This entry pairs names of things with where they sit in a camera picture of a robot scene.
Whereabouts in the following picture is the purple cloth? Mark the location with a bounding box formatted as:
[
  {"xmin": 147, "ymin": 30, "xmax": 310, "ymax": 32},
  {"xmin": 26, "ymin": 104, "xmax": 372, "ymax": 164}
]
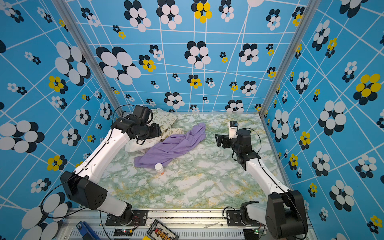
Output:
[{"xmin": 134, "ymin": 123, "xmax": 206, "ymax": 169}]

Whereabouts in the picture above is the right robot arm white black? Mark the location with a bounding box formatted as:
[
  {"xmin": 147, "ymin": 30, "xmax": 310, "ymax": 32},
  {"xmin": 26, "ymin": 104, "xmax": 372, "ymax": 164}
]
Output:
[{"xmin": 215, "ymin": 128, "xmax": 309, "ymax": 240}]

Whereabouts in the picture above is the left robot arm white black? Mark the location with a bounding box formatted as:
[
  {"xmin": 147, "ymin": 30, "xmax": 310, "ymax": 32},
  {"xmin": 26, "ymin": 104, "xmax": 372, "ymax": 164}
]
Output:
[{"xmin": 60, "ymin": 117, "xmax": 161, "ymax": 225}]

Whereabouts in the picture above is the green printed cream cloth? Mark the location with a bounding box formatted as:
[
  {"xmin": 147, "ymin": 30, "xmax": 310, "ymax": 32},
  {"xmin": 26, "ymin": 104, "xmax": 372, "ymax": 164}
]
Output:
[{"xmin": 151, "ymin": 109, "xmax": 185, "ymax": 141}]

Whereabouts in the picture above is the plain white cloth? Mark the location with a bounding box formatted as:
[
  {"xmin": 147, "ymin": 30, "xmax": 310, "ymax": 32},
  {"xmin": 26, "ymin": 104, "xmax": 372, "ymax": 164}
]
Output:
[{"xmin": 125, "ymin": 137, "xmax": 161, "ymax": 153}]

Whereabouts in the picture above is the small white capped bottle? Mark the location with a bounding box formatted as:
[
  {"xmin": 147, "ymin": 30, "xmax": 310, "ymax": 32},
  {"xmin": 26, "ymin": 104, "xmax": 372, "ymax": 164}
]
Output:
[{"xmin": 155, "ymin": 163, "xmax": 165, "ymax": 175}]

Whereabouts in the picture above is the right circuit board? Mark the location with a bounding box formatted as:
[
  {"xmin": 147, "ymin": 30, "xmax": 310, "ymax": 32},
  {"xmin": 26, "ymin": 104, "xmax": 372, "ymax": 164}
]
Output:
[{"xmin": 243, "ymin": 229, "xmax": 260, "ymax": 240}]

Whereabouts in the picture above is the circuit board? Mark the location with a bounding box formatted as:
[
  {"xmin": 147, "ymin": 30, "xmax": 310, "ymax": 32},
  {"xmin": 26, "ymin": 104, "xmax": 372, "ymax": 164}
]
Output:
[
  {"xmin": 114, "ymin": 229, "xmax": 134, "ymax": 238},
  {"xmin": 243, "ymin": 229, "xmax": 260, "ymax": 240}
]

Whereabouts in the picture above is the left circuit board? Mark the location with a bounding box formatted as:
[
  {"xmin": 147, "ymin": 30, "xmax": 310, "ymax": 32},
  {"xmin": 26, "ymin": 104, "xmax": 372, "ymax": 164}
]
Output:
[{"xmin": 114, "ymin": 229, "xmax": 134, "ymax": 238}]

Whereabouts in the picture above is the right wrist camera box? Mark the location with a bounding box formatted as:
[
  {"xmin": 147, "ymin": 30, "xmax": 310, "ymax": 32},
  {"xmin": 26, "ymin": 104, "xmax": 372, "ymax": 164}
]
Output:
[{"xmin": 228, "ymin": 121, "xmax": 238, "ymax": 139}]

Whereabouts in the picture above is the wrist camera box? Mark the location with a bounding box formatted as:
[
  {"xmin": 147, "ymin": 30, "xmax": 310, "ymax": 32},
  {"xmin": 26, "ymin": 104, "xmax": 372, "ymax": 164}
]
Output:
[
  {"xmin": 228, "ymin": 121, "xmax": 238, "ymax": 139},
  {"xmin": 132, "ymin": 105, "xmax": 153, "ymax": 124}
]

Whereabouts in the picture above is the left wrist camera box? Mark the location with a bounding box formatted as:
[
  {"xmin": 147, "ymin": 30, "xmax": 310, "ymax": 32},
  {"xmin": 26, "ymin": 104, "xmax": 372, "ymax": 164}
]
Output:
[{"xmin": 132, "ymin": 105, "xmax": 153, "ymax": 124}]

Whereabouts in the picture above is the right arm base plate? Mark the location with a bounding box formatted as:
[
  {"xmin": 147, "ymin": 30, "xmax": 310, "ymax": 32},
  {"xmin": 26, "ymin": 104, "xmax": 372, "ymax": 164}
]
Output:
[{"xmin": 224, "ymin": 210, "xmax": 261, "ymax": 228}]

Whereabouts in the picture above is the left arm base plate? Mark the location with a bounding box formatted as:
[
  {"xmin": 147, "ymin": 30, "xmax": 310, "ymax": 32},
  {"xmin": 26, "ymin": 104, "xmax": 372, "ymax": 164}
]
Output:
[{"xmin": 105, "ymin": 210, "xmax": 149, "ymax": 227}]

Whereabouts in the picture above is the blue handled tool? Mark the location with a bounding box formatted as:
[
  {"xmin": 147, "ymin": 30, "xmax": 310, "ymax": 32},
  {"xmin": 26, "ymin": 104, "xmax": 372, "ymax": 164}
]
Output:
[{"xmin": 76, "ymin": 221, "xmax": 101, "ymax": 240}]

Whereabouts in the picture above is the left corner aluminium post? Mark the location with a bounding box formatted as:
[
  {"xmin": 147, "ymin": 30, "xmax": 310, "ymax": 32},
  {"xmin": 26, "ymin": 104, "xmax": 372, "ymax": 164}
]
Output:
[{"xmin": 52, "ymin": 1, "xmax": 124, "ymax": 117}]

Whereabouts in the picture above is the corner aluminium post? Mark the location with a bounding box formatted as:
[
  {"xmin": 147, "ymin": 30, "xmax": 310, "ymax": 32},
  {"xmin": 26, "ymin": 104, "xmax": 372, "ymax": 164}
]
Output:
[
  {"xmin": 52, "ymin": 1, "xmax": 124, "ymax": 117},
  {"xmin": 259, "ymin": 0, "xmax": 321, "ymax": 117}
]

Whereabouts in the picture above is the right corner aluminium post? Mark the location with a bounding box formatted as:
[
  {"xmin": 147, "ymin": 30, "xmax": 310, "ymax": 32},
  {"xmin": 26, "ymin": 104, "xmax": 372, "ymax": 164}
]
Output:
[{"xmin": 259, "ymin": 0, "xmax": 321, "ymax": 117}]

